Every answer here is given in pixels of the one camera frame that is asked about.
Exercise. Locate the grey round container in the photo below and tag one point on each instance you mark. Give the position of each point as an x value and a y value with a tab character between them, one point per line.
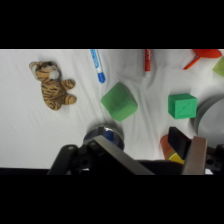
211	118

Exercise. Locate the light green block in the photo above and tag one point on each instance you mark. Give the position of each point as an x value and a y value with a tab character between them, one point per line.
220	66

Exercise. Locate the blue and white tube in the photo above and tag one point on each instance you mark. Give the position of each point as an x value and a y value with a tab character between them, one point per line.
98	66

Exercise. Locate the white table cloth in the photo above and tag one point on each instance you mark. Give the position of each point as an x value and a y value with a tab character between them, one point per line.
26	133

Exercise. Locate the orange red toy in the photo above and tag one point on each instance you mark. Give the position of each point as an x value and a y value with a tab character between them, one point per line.
206	53

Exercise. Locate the yellow rimmed plastic cup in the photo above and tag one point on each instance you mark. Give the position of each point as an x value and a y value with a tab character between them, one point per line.
165	146

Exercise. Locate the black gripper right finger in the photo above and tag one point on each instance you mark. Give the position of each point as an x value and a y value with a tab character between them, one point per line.
193	156

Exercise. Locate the red marker pen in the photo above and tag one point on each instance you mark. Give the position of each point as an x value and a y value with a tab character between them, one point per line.
147	61

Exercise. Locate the small green cube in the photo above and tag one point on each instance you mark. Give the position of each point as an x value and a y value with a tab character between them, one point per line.
181	106

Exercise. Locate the striped tiger plush toy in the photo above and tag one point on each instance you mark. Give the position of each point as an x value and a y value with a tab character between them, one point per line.
53	88

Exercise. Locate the blue block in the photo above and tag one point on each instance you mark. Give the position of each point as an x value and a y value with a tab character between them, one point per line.
109	134

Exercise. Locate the silver metal strainer bowl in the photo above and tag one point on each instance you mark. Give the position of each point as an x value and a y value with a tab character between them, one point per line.
100	131

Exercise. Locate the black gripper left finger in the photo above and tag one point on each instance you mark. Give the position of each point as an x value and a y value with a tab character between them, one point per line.
110	153

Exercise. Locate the large green foam block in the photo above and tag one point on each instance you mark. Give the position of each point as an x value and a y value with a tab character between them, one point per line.
119	101

